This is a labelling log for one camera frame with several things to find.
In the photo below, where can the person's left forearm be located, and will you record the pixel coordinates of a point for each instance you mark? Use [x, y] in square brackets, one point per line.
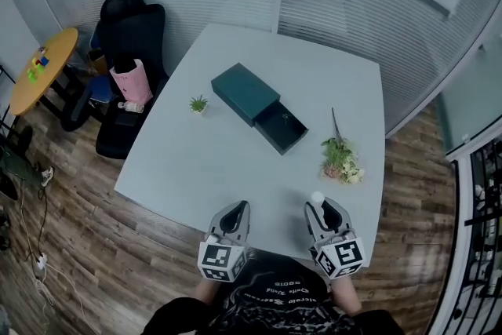
[208, 292]

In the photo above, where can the small white round object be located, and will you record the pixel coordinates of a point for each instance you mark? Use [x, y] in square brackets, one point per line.
[317, 196]

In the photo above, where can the black printed shirt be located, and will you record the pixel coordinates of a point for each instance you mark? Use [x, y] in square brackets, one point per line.
[274, 302]

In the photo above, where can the pink paper bag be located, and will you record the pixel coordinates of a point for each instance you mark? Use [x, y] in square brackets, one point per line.
[131, 84]

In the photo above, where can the white square table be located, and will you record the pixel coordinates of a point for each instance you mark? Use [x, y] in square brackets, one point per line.
[196, 161]

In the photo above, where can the brown paper bag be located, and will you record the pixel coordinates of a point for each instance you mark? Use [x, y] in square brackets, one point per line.
[98, 60]

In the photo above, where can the artificial flower bouquet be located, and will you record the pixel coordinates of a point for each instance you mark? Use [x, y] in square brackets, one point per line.
[341, 161]

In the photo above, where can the small potted green plant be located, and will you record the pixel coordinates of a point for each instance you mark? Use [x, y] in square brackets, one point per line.
[198, 105]

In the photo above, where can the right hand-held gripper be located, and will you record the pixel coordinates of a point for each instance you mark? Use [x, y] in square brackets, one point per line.
[343, 255]

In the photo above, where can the black office chair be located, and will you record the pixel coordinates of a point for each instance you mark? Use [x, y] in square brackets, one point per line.
[133, 35]

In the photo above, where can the dark green drawer box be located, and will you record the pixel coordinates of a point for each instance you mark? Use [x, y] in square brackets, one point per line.
[243, 90]

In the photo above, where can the black metal railing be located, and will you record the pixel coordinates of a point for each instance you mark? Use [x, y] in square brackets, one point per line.
[482, 239]

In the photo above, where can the round wooden table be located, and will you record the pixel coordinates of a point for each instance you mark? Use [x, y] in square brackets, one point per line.
[43, 90]

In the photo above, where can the blue chair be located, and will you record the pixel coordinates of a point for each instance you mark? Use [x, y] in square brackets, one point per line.
[102, 88]

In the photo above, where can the white plastic bottle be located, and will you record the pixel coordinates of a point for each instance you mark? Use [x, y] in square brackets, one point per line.
[131, 106]

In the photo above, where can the coloured toy blocks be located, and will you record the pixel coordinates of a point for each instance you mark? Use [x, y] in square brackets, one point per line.
[38, 66]

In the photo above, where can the person's right forearm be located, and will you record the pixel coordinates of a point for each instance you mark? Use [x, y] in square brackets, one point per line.
[345, 294]

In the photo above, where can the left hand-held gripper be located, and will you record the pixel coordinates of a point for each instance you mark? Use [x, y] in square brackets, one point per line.
[219, 261]

